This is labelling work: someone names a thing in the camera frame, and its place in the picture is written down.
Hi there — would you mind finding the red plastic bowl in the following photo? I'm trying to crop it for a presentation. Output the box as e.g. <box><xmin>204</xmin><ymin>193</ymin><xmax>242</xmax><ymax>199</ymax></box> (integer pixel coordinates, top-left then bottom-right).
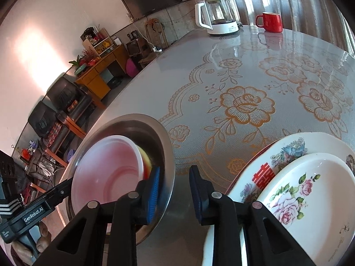
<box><xmin>71</xmin><ymin>135</ymin><xmax>144</xmax><ymax>213</ymax></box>

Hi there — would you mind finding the pink bag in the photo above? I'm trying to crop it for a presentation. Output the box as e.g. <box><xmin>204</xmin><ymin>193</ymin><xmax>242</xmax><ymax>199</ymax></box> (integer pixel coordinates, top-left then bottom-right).
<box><xmin>126</xmin><ymin>58</ymin><xmax>140</xmax><ymax>78</ymax></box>

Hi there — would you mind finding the stainless steel bowl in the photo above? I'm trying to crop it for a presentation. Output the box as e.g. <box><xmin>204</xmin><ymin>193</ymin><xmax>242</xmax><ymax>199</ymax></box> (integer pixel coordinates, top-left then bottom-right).
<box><xmin>61</xmin><ymin>113</ymin><xmax>176</xmax><ymax>244</ymax></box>

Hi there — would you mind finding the red mug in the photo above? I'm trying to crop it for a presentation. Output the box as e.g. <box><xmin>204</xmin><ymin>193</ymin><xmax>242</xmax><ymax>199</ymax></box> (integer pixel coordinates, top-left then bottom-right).
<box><xmin>255</xmin><ymin>12</ymin><xmax>283</xmax><ymax>33</ymax></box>

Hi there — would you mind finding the wooden desktop shelf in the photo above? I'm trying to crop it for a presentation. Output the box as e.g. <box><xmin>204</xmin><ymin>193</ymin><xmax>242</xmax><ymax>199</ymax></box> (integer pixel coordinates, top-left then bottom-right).
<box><xmin>81</xmin><ymin>27</ymin><xmax>116</xmax><ymax>58</ymax></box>

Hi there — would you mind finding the red double-happiness plate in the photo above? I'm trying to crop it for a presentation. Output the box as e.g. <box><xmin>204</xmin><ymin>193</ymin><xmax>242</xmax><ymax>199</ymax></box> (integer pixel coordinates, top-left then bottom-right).
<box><xmin>202</xmin><ymin>131</ymin><xmax>355</xmax><ymax>266</ymax></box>

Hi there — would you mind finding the orange wooden desk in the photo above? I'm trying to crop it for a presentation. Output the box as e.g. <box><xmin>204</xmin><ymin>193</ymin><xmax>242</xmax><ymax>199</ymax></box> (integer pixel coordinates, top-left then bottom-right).
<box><xmin>75</xmin><ymin>45</ymin><xmax>129</xmax><ymax>109</ymax></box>

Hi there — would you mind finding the person's left hand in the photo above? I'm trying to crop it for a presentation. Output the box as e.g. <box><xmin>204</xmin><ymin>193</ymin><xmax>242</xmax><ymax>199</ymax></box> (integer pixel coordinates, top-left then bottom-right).
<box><xmin>12</xmin><ymin>222</ymin><xmax>52</xmax><ymax>265</ymax></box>

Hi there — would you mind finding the lace patterned table cover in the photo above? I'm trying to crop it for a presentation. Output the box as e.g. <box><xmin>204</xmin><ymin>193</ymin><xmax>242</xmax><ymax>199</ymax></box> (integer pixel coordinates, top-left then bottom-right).
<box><xmin>150</xmin><ymin>39</ymin><xmax>354</xmax><ymax>187</ymax></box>

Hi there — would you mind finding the small rose plate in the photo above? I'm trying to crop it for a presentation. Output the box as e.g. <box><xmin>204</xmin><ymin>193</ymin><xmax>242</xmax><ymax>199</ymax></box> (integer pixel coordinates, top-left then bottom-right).
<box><xmin>257</xmin><ymin>153</ymin><xmax>354</xmax><ymax>265</ymax></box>

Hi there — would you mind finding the beige window curtain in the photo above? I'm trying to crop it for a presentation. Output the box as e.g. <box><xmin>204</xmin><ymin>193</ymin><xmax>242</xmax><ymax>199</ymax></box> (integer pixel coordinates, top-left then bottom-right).
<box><xmin>195</xmin><ymin>0</ymin><xmax>354</xmax><ymax>55</ymax></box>

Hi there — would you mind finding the yellow plastic bowl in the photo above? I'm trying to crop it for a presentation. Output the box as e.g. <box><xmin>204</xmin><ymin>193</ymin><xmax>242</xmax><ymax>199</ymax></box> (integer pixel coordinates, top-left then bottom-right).
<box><xmin>137</xmin><ymin>146</ymin><xmax>152</xmax><ymax>180</ymax></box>

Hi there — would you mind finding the white glass electric kettle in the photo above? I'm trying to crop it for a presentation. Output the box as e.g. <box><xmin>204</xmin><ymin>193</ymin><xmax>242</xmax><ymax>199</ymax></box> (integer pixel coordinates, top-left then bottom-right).
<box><xmin>194</xmin><ymin>0</ymin><xmax>239</xmax><ymax>35</ymax></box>

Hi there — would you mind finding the black leather armchair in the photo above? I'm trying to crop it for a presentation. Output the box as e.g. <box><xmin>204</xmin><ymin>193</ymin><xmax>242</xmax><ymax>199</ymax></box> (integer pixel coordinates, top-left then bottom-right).
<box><xmin>28</xmin><ymin>76</ymin><xmax>95</xmax><ymax>156</ymax></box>

